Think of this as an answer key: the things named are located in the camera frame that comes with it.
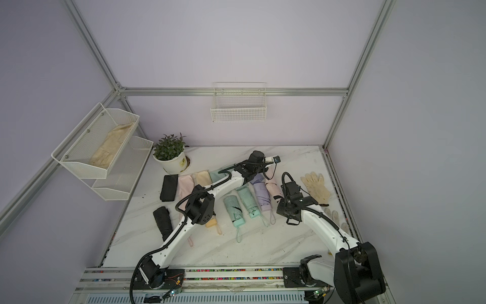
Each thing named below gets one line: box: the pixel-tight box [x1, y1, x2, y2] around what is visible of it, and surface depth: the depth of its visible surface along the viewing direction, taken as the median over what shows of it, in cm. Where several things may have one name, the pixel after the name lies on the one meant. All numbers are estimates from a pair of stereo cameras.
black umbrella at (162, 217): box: [153, 206, 174, 242], surface depth 90 cm
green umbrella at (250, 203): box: [234, 185, 269, 228], surface depth 94 cm
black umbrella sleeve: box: [159, 174, 179, 203], surface depth 103 cm
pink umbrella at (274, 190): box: [265, 182, 285, 203], surface depth 98 cm
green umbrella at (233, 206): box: [223, 195, 246, 244], surface depth 92 cm
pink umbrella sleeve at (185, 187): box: [177, 174, 195, 211], surface depth 103 cm
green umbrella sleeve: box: [207, 169, 227, 184], surface depth 106 cm
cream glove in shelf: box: [89, 122, 135, 170], surface depth 81 cm
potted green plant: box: [152, 132, 188, 174], surface depth 100 cm
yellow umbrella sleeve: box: [191, 170, 213, 187], surface depth 106 cm
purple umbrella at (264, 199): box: [253, 181, 276, 226], surface depth 97 cm
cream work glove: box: [300, 171, 332, 205], surface depth 104 cm
